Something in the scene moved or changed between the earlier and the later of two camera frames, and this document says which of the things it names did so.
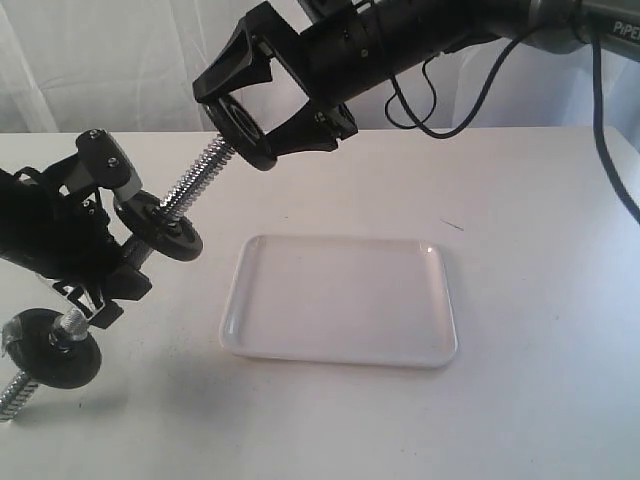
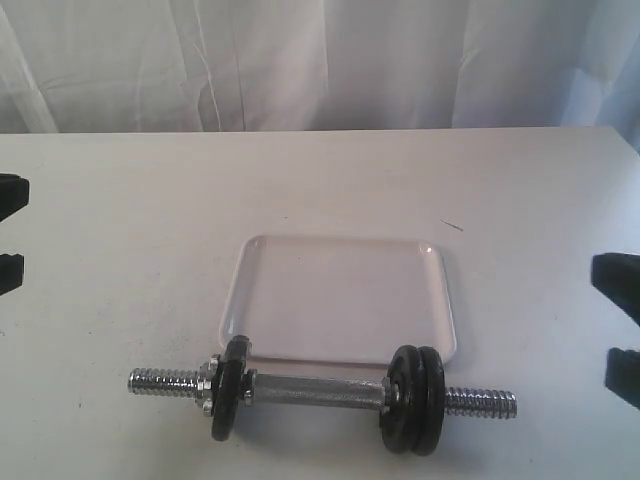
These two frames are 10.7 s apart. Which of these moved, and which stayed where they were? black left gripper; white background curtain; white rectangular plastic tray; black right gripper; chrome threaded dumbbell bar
Moved: black right gripper; chrome threaded dumbbell bar; black left gripper
Stayed: white rectangular plastic tray; white background curtain
